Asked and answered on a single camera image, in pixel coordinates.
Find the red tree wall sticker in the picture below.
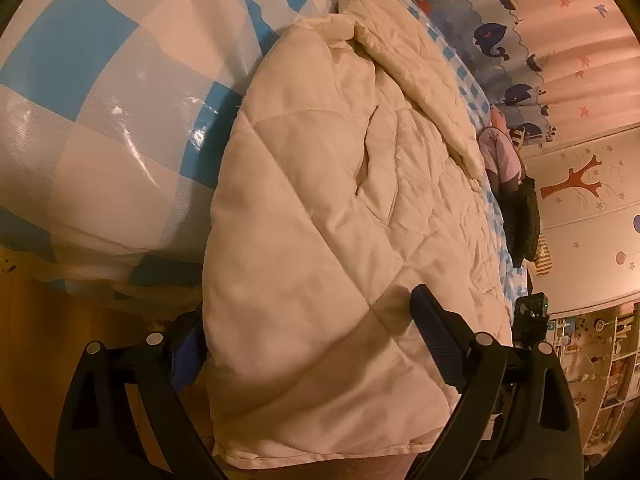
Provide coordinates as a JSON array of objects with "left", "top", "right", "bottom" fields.
[{"left": 540, "top": 155, "right": 603, "bottom": 201}]

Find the bed with blue checked cover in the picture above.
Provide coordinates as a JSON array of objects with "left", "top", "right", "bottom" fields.
[{"left": 0, "top": 0, "right": 531, "bottom": 311}]

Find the whale print curtain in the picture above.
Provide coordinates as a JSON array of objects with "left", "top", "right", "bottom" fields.
[{"left": 395, "top": 0, "right": 640, "bottom": 148}]

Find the cream quilted blanket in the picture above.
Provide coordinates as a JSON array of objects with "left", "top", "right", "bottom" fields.
[{"left": 201, "top": 0, "right": 516, "bottom": 471}]

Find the black puffer jacket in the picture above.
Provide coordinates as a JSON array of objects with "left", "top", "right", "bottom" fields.
[{"left": 500, "top": 176, "right": 541, "bottom": 268}]

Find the pink jacket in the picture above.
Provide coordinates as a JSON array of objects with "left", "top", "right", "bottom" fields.
[{"left": 477, "top": 107, "right": 523, "bottom": 191}]

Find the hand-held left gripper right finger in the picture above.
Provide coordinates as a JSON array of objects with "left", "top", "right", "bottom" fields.
[{"left": 407, "top": 284, "right": 586, "bottom": 480}]

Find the cluttered white shelf unit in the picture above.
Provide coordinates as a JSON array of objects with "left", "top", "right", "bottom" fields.
[{"left": 547, "top": 300, "right": 640, "bottom": 456}]

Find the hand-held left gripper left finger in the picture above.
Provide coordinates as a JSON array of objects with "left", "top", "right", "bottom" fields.
[{"left": 54, "top": 310, "right": 222, "bottom": 480}]

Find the red striped cloth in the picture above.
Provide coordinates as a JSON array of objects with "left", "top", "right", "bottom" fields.
[{"left": 531, "top": 240, "right": 553, "bottom": 276}]

